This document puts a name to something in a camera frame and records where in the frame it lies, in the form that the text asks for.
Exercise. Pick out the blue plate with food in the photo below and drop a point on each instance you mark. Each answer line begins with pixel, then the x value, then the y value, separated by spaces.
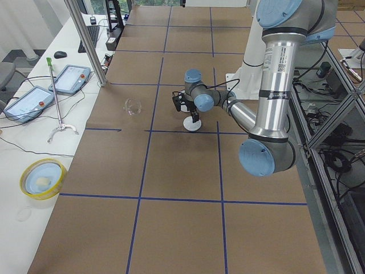
pixel 42 178

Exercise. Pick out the black box device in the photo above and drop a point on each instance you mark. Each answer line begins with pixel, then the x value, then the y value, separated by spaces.
pixel 113 39

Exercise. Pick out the aluminium frame post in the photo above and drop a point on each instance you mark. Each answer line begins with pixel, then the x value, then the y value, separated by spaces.
pixel 80 25

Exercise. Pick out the clear round lid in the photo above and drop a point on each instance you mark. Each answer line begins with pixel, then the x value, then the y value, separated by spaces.
pixel 23 214

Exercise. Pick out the black power adapter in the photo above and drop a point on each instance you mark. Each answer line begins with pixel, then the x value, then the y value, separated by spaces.
pixel 323 70

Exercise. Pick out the far teach pendant tablet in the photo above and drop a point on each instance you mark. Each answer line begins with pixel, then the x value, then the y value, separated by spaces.
pixel 71 79

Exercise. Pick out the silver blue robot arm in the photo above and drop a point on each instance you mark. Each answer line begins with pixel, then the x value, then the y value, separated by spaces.
pixel 283 27

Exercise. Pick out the white mug lid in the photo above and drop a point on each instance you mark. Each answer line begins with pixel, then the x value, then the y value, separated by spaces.
pixel 190 125

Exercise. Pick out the near teach pendant tablet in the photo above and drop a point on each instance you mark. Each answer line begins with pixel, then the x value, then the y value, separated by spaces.
pixel 30 105

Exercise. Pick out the metal reacher grabber tool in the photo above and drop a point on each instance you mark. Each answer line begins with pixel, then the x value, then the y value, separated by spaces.
pixel 62 126

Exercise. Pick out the aluminium side frame rail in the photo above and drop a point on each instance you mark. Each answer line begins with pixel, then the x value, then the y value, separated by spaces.
pixel 328 120

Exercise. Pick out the teach pendant tablet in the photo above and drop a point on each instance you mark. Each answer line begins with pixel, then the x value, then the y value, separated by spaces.
pixel 30 105
pixel 71 79

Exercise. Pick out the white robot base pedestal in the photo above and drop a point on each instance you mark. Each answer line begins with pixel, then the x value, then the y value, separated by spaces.
pixel 250 72

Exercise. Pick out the black computer mouse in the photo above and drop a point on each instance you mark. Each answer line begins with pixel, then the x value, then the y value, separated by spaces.
pixel 60 54

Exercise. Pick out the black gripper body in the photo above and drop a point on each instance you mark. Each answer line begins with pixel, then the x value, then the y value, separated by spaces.
pixel 191 108

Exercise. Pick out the yellow tape roll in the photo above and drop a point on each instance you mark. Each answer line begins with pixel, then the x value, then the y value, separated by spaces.
pixel 52 191

